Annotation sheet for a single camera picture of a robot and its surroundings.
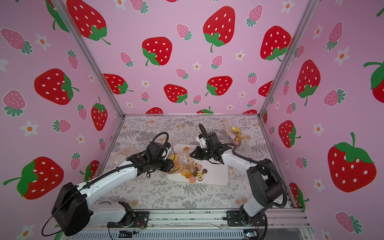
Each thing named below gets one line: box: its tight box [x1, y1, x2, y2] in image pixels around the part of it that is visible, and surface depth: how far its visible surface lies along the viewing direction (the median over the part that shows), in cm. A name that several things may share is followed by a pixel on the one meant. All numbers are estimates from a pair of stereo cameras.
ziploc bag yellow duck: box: [167, 147, 195, 179], surface depth 90 cm
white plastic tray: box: [166, 144, 229, 186], surface depth 90 cm
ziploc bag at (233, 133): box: [225, 118, 242, 146], surface depth 103 cm
